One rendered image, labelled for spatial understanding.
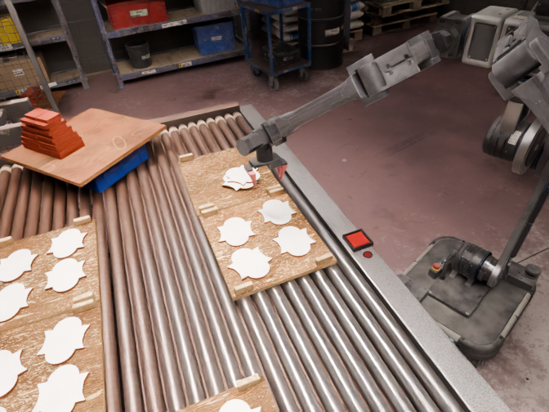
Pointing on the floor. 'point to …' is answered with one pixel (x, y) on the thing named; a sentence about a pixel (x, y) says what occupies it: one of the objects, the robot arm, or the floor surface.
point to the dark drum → (323, 33)
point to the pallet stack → (397, 14)
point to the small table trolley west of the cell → (259, 66)
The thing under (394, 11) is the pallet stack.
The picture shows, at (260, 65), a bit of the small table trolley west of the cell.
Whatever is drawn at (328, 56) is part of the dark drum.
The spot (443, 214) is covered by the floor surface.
